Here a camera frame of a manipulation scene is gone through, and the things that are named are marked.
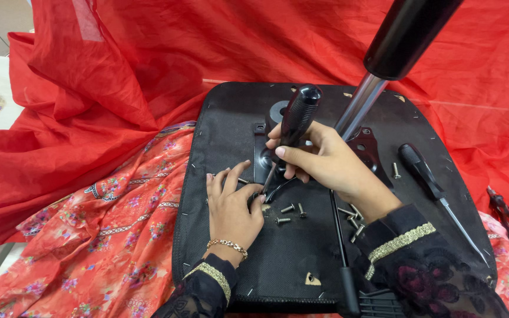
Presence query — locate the black ribbed plastic part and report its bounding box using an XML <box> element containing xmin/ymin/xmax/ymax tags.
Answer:
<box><xmin>358</xmin><ymin>289</ymin><xmax>406</xmax><ymax>318</ymax></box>

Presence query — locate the red sheer cloth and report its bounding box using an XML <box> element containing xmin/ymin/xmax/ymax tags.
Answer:
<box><xmin>0</xmin><ymin>0</ymin><xmax>509</xmax><ymax>263</ymax></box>

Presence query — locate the slim black handle screwdriver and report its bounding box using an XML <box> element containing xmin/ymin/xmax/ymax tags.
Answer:
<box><xmin>397</xmin><ymin>143</ymin><xmax>490</xmax><ymax>267</ymax></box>

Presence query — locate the person's right hand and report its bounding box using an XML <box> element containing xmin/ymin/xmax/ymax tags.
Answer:
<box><xmin>265</xmin><ymin>121</ymin><xmax>404</xmax><ymax>224</ymax></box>

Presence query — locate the black chair adjustment lever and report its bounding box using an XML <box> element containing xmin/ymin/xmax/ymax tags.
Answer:
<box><xmin>329</xmin><ymin>189</ymin><xmax>362</xmax><ymax>318</ymax></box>

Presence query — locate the thick black handle screwdriver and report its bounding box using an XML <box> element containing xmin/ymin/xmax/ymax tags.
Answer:
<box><xmin>260</xmin><ymin>84</ymin><xmax>323</xmax><ymax>197</ymax></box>

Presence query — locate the orange floral garment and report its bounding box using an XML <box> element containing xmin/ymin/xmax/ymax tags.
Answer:
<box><xmin>0</xmin><ymin>121</ymin><xmax>509</xmax><ymax>318</ymax></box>

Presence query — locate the black and chrome gas lift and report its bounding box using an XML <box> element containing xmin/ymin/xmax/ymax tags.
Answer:
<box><xmin>333</xmin><ymin>0</ymin><xmax>465</xmax><ymax>142</ymax></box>

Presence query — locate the black upturned chair seat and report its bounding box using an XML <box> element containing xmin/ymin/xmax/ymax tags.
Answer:
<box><xmin>171</xmin><ymin>82</ymin><xmax>498</xmax><ymax>315</ymax></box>

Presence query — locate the person's left hand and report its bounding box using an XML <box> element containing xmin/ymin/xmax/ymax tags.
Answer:
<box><xmin>205</xmin><ymin>160</ymin><xmax>267</xmax><ymax>253</ymax></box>

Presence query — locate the gold chain bracelet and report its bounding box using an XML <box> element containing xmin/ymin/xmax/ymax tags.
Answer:
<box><xmin>206</xmin><ymin>238</ymin><xmax>249</xmax><ymax>260</ymax></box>

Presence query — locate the black metal mounting plate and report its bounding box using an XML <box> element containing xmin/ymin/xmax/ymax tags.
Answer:
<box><xmin>254</xmin><ymin>101</ymin><xmax>395</xmax><ymax>205</ymax></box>

